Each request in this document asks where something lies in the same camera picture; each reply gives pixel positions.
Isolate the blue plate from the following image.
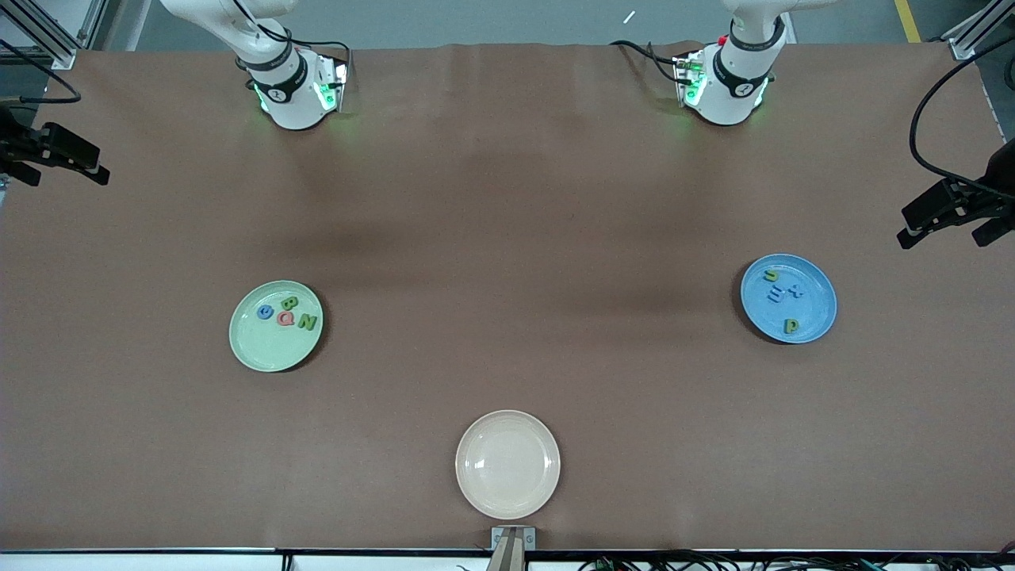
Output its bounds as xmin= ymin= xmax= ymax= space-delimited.
xmin=740 ymin=253 xmax=838 ymax=345

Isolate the yellow floor tape strip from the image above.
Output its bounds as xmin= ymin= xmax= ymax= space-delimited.
xmin=894 ymin=0 xmax=923 ymax=44

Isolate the light green plate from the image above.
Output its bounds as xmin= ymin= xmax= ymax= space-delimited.
xmin=228 ymin=280 xmax=324 ymax=374

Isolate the white panel below table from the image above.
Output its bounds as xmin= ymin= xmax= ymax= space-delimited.
xmin=290 ymin=554 xmax=494 ymax=571
xmin=0 ymin=553 xmax=280 ymax=571

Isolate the brown table cover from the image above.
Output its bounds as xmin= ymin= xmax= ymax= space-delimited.
xmin=0 ymin=41 xmax=1015 ymax=554

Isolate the beige plate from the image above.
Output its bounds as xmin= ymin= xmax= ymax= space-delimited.
xmin=455 ymin=409 xmax=561 ymax=520

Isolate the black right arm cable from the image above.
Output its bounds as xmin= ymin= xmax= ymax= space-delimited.
xmin=0 ymin=38 xmax=83 ymax=105

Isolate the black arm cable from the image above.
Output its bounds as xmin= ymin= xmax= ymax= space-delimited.
xmin=0 ymin=38 xmax=83 ymax=105
xmin=909 ymin=35 xmax=1015 ymax=197

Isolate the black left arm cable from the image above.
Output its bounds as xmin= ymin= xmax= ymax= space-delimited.
xmin=909 ymin=35 xmax=1015 ymax=197

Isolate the black right base cable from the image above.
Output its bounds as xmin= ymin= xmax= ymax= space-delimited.
xmin=226 ymin=0 xmax=354 ymax=88

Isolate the black base cable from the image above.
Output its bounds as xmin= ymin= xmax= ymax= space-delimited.
xmin=226 ymin=0 xmax=354 ymax=88
xmin=609 ymin=38 xmax=684 ymax=84

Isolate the black left base cable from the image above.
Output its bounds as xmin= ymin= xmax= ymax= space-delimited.
xmin=609 ymin=38 xmax=684 ymax=84

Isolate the black cable bundle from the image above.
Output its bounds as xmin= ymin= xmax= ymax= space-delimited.
xmin=579 ymin=547 xmax=1015 ymax=571

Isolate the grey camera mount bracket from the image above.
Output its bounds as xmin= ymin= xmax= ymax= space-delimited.
xmin=485 ymin=526 xmax=538 ymax=571

